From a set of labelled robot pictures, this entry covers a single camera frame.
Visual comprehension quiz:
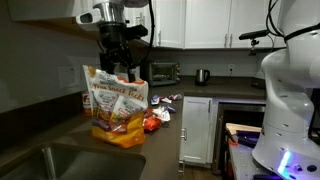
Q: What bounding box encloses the orange white snack pack bag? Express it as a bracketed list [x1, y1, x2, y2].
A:
[82, 64, 149, 149]

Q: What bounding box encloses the white paper towel roll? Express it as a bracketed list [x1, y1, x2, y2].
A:
[134, 65, 141, 82]

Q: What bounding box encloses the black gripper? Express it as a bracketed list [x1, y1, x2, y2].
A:
[99, 22, 138, 84]

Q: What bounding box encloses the wooden board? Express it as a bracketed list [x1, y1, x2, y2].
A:
[225, 122, 263, 136]

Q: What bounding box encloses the white upper cabinet door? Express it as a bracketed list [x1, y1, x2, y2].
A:
[184, 0, 232, 49]
[230, 0, 283, 49]
[154, 0, 185, 49]

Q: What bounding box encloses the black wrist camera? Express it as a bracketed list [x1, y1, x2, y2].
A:
[125, 24, 149, 38]

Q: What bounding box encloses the steel electric kettle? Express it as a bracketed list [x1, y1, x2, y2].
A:
[194, 68, 211, 87]

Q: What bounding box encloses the white orange small packet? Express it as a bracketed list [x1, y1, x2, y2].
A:
[152, 105, 172, 124]

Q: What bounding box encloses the grey perforated robot table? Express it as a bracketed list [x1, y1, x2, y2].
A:
[228, 143, 278, 180]

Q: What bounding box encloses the grey wall switch plate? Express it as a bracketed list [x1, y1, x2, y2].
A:
[57, 65, 79, 89]

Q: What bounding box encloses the black stereo camera on stand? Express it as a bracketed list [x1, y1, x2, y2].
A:
[238, 28, 271, 57]

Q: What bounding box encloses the stainless steel sink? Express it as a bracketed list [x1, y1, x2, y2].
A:
[0, 142, 147, 180]

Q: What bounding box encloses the black cable bundle with strap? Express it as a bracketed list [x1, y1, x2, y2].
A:
[265, 0, 320, 43]

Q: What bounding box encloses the black clamp with orange tip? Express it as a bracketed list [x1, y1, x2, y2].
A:
[226, 131, 258, 148]

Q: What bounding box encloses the silver toaster oven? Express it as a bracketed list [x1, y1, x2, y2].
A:
[148, 61, 182, 88]

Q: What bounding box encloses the black built-in dishwasher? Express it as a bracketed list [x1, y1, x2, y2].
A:
[212, 101, 267, 176]

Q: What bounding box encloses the chrome faucet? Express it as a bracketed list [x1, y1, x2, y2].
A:
[41, 146, 58, 180]

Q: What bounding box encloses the white cabinet door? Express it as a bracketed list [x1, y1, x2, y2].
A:
[184, 0, 232, 49]
[179, 96, 213, 168]
[230, 0, 283, 49]
[154, 0, 185, 49]

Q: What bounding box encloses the white lower cabinet door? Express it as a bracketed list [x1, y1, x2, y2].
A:
[179, 96, 213, 168]

